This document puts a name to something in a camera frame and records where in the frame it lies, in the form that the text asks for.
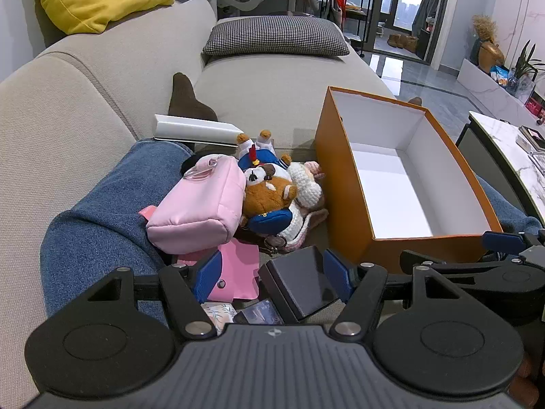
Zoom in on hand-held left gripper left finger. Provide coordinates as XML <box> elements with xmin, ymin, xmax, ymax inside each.
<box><xmin>86</xmin><ymin>249</ymin><xmax>227</xmax><ymax>339</ymax></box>

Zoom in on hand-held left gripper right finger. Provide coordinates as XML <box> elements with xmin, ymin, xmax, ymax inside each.
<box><xmin>323</xmin><ymin>249</ymin><xmax>464</xmax><ymax>339</ymax></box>

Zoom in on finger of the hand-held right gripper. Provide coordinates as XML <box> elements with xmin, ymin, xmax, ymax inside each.
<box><xmin>399</xmin><ymin>249</ymin><xmax>525</xmax><ymax>285</ymax></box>
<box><xmin>482</xmin><ymin>230</ymin><xmax>545</xmax><ymax>257</ymax></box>

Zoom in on pink card wallet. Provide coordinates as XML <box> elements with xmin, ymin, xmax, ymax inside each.
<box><xmin>176</xmin><ymin>239</ymin><xmax>260</xmax><ymax>303</ymax></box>

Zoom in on small black box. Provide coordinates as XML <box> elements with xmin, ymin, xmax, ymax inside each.
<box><xmin>258</xmin><ymin>246</ymin><xmax>347</xmax><ymax>322</ymax></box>

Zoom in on white floral lotion tube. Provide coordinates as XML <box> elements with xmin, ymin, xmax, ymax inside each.
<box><xmin>200</xmin><ymin>302</ymin><xmax>237</xmax><ymax>335</ymax></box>

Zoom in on dark brown small box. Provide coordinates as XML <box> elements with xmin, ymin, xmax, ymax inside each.
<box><xmin>233</xmin><ymin>300</ymin><xmax>284</xmax><ymax>327</ymax></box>

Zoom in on pink zip pouch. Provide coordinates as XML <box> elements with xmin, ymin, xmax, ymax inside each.
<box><xmin>146</xmin><ymin>155</ymin><xmax>247</xmax><ymax>250</ymax></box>

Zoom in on white pink crochet doll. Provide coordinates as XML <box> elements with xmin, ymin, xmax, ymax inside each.
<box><xmin>279</xmin><ymin>161</ymin><xmax>329</xmax><ymax>251</ymax></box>

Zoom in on brown plush dog toy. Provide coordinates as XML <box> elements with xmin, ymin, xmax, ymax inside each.
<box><xmin>236</xmin><ymin>130</ymin><xmax>299</xmax><ymax>237</ymax></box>

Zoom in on orange cardboard box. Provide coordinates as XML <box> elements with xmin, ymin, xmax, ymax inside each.
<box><xmin>314</xmin><ymin>86</ymin><xmax>504</xmax><ymax>274</ymax></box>

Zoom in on metal keyring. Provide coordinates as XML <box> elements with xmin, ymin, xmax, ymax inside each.
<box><xmin>262</xmin><ymin>234</ymin><xmax>289</xmax><ymax>257</ymax></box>

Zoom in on marble coffee table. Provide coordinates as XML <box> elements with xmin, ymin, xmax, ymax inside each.
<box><xmin>455</xmin><ymin>111</ymin><xmax>545</xmax><ymax>227</ymax></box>

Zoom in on dark book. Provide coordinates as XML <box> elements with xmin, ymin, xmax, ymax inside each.
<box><xmin>515</xmin><ymin>124</ymin><xmax>545</xmax><ymax>152</ymax></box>

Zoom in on person's left leg in jeans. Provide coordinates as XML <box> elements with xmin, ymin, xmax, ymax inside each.
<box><xmin>40</xmin><ymin>138</ymin><xmax>197</xmax><ymax>329</ymax></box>

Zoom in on white flat box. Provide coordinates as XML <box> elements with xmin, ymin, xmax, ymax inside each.
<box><xmin>153</xmin><ymin>114</ymin><xmax>244</xmax><ymax>146</ymax></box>

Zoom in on white low cabinet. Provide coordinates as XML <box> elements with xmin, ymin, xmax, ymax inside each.
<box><xmin>457</xmin><ymin>57</ymin><xmax>545</xmax><ymax>125</ymax></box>

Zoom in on blue snack bag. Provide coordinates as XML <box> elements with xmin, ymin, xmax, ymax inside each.
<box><xmin>489</xmin><ymin>65</ymin><xmax>510</xmax><ymax>87</ymax></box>

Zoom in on person's brown socked foot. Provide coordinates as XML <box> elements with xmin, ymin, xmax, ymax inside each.
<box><xmin>168</xmin><ymin>72</ymin><xmax>219</xmax><ymax>122</ymax></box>

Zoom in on green potted plant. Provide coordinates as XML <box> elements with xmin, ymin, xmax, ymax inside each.
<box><xmin>509</xmin><ymin>40</ymin><xmax>545</xmax><ymax>95</ymax></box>

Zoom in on golden vase with dried flowers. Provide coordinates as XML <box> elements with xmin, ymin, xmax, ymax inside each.
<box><xmin>470</xmin><ymin>14</ymin><xmax>505</xmax><ymax>73</ymax></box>

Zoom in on beige sofa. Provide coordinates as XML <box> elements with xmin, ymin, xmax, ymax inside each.
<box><xmin>0</xmin><ymin>0</ymin><xmax>401</xmax><ymax>409</ymax></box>

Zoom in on brown boots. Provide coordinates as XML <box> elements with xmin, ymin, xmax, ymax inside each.
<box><xmin>387</xmin><ymin>33</ymin><xmax>420</xmax><ymax>52</ymax></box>

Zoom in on houndstooth cushion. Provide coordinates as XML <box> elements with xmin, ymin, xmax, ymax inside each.
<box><xmin>202</xmin><ymin>21</ymin><xmax>351</xmax><ymax>57</ymax></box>

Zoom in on grey curtain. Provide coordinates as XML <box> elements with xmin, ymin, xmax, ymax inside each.
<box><xmin>411</xmin><ymin>0</ymin><xmax>453</xmax><ymax>40</ymax></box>

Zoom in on black metal rack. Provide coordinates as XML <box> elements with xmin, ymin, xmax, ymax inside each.
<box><xmin>328</xmin><ymin>0</ymin><xmax>376</xmax><ymax>58</ymax></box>

